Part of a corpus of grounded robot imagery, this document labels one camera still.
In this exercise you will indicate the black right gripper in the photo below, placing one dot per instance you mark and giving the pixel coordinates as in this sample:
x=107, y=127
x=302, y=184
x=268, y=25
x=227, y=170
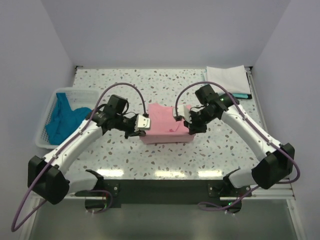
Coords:
x=193, y=127

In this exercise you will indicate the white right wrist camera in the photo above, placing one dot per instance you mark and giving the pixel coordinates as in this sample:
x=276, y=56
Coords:
x=181, y=112

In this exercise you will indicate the aluminium frame rail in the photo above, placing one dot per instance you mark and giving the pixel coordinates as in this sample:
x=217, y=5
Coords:
x=79, y=185

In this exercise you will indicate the blue t shirt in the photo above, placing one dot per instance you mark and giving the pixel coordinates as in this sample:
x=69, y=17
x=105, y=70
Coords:
x=64, y=121

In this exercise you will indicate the pink t shirt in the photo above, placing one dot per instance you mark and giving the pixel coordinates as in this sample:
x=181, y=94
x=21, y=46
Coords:
x=164, y=129

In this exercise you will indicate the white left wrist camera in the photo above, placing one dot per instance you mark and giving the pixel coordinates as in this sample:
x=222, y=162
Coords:
x=142, y=123

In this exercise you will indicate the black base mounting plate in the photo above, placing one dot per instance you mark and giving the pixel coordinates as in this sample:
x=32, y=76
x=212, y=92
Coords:
x=113, y=193

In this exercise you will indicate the folded teal t shirt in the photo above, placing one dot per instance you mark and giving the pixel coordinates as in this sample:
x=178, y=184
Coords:
x=237, y=95

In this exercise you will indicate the folded white t shirt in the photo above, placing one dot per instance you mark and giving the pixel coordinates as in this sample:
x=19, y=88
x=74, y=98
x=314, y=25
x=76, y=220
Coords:
x=233, y=79

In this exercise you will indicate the folded black t shirt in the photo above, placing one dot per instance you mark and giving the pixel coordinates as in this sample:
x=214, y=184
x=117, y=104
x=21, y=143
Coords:
x=244, y=89

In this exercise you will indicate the white plastic basket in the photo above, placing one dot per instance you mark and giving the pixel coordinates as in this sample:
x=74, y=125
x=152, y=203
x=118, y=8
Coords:
x=77, y=98

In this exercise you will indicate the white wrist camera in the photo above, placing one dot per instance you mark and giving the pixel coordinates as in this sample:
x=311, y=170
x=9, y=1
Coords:
x=142, y=123
x=181, y=112

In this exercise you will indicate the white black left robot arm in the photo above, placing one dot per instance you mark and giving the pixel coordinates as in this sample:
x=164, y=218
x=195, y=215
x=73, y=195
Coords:
x=46, y=175

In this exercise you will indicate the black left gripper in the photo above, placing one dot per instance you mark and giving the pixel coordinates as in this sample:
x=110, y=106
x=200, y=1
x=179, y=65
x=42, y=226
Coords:
x=132, y=132

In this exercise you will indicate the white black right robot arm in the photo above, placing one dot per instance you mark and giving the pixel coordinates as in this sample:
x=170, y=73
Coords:
x=275, y=160

